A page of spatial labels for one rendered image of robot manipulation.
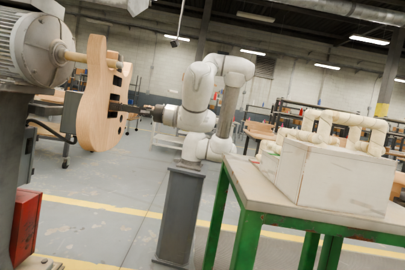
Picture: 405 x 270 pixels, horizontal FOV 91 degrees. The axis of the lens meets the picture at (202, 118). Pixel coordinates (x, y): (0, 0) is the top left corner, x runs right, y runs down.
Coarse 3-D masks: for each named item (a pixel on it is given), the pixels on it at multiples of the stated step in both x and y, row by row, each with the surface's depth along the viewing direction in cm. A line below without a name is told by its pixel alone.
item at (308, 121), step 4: (304, 116) 65; (308, 116) 64; (312, 116) 63; (304, 120) 64; (308, 120) 63; (312, 120) 63; (304, 124) 64; (308, 124) 63; (312, 124) 64; (304, 128) 64; (308, 128) 63; (300, 140) 65
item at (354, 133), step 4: (352, 128) 66; (356, 128) 65; (360, 128) 65; (352, 132) 65; (356, 132) 65; (360, 132) 65; (348, 136) 66; (352, 136) 65; (356, 136) 65; (348, 140) 66; (352, 140) 65; (356, 140) 65; (348, 144) 66; (352, 144) 65; (348, 148) 66; (352, 148) 65
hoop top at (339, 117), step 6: (330, 114) 55; (336, 114) 55; (342, 114) 55; (348, 114) 56; (336, 120) 56; (342, 120) 56; (348, 120) 56; (354, 120) 56; (360, 120) 56; (366, 120) 56; (372, 120) 56; (378, 120) 57; (360, 126) 57; (366, 126) 56; (372, 126) 56; (378, 126) 56; (384, 126) 56
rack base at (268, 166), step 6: (264, 150) 83; (264, 156) 82; (270, 156) 76; (276, 156) 74; (264, 162) 81; (270, 162) 75; (276, 162) 71; (264, 168) 80; (270, 168) 75; (276, 168) 70; (264, 174) 79; (270, 174) 74; (270, 180) 73
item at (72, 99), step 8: (64, 96) 90; (72, 96) 90; (80, 96) 91; (64, 104) 91; (72, 104) 91; (64, 112) 91; (72, 112) 91; (32, 120) 88; (64, 120) 91; (72, 120) 91; (48, 128) 91; (64, 128) 91; (72, 128) 91; (72, 136) 96; (72, 144) 95
